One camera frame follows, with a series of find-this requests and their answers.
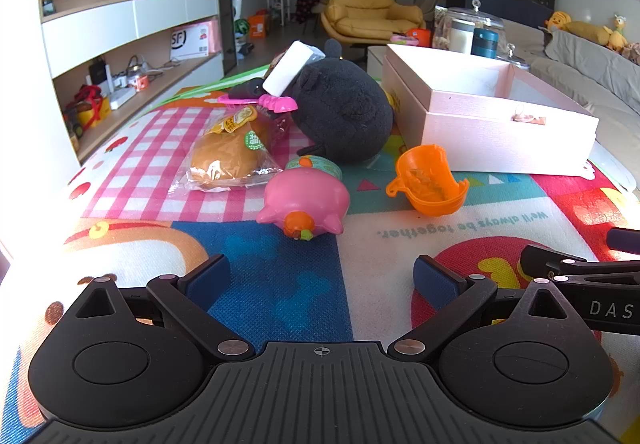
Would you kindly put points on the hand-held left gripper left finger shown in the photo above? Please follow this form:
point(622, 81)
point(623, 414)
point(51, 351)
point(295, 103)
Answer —
point(210, 281)

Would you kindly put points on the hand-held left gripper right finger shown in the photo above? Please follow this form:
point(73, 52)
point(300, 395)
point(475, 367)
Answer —
point(435, 281)

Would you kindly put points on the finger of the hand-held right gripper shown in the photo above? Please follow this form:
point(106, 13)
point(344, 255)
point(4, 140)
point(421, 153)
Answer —
point(625, 240)
point(550, 263)

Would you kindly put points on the orange toy cup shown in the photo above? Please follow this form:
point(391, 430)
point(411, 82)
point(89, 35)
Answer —
point(430, 194)

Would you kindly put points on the packaged bread bun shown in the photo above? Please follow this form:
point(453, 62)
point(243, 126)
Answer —
point(225, 159)

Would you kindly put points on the pink pig toy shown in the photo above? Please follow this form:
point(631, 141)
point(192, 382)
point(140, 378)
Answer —
point(305, 194)

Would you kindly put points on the pink cardboard box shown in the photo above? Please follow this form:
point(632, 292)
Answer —
point(500, 139)

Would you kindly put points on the pink toy basket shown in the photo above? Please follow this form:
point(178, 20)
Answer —
point(277, 103)

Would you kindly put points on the black plush toy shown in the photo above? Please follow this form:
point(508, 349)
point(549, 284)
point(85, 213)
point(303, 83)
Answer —
point(340, 114)

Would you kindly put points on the white rectangular box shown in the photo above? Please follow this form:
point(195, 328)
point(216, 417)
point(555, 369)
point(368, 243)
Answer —
point(290, 67)

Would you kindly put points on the colourful play mat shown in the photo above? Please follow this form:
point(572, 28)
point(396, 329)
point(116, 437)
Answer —
point(280, 294)

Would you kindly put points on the teal tape roll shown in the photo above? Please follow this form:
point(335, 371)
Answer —
point(325, 167)

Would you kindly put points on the beige covered sofa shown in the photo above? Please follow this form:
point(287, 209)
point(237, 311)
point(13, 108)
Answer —
point(590, 74)

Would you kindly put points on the yellow duck plush toy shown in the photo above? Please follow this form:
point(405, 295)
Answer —
point(575, 28)

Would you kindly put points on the teal thermos bottle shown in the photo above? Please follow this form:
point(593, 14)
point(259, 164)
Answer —
point(485, 44)

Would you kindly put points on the black router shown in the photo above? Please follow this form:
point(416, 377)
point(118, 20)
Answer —
point(98, 72)

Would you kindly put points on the white printed envelope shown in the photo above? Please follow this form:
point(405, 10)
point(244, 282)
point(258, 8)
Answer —
point(187, 44)

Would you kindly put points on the white bottle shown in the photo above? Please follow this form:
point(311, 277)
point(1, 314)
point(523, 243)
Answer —
point(461, 38)

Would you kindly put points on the pink paper bag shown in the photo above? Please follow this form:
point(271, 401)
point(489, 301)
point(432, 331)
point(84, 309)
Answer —
point(214, 37)

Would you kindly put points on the large glass dome jar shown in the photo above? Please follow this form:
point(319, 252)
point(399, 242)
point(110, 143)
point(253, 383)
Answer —
point(480, 19)

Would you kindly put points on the watermelon ball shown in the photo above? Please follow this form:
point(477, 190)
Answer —
point(241, 27)

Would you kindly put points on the orange paper bag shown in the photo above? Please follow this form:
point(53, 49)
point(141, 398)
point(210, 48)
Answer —
point(259, 27)

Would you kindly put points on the white television cabinet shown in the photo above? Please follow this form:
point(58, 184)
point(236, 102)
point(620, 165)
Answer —
point(160, 14)

